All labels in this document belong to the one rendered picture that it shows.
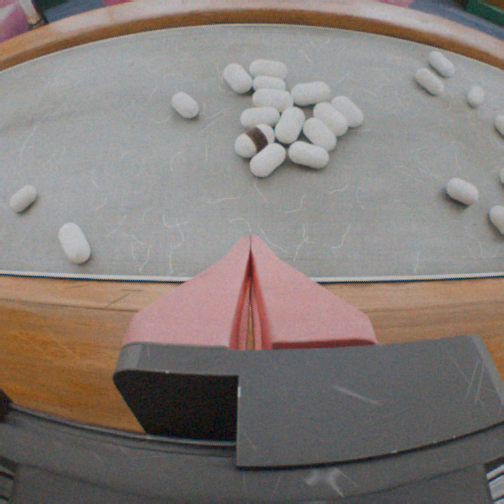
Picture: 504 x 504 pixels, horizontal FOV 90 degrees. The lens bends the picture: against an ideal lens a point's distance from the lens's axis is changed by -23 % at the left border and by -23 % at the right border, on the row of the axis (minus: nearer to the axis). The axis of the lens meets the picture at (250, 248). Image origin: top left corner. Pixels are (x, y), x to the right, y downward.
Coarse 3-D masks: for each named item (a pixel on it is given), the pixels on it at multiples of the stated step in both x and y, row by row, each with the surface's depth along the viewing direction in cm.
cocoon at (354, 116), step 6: (342, 96) 27; (336, 102) 27; (342, 102) 26; (348, 102) 26; (336, 108) 27; (342, 108) 26; (348, 108) 26; (354, 108) 26; (342, 114) 27; (348, 114) 26; (354, 114) 26; (360, 114) 26; (348, 120) 26; (354, 120) 26; (360, 120) 26; (354, 126) 27
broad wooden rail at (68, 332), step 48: (0, 288) 23; (48, 288) 23; (96, 288) 23; (144, 288) 23; (336, 288) 23; (384, 288) 23; (432, 288) 23; (480, 288) 23; (0, 336) 21; (48, 336) 21; (96, 336) 21; (384, 336) 21; (432, 336) 20; (480, 336) 20; (0, 384) 20; (48, 384) 20; (96, 384) 20; (144, 432) 19
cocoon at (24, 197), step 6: (24, 186) 25; (30, 186) 25; (18, 192) 25; (24, 192) 25; (30, 192) 25; (12, 198) 25; (18, 198) 25; (24, 198) 25; (30, 198) 25; (12, 204) 24; (18, 204) 25; (24, 204) 25; (18, 210) 25
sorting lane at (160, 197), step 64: (64, 64) 31; (128, 64) 30; (192, 64) 30; (320, 64) 30; (384, 64) 30; (0, 128) 29; (64, 128) 28; (128, 128) 28; (192, 128) 28; (384, 128) 28; (448, 128) 28; (0, 192) 27; (64, 192) 26; (128, 192) 26; (192, 192) 26; (256, 192) 26; (320, 192) 26; (384, 192) 26; (0, 256) 25; (64, 256) 25; (128, 256) 25; (192, 256) 25; (320, 256) 25; (384, 256) 25; (448, 256) 25
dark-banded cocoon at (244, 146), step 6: (258, 126) 26; (264, 126) 25; (264, 132) 25; (270, 132) 25; (240, 138) 25; (246, 138) 25; (270, 138) 26; (240, 144) 25; (246, 144) 25; (252, 144) 25; (240, 150) 25; (246, 150) 25; (252, 150) 25; (246, 156) 26
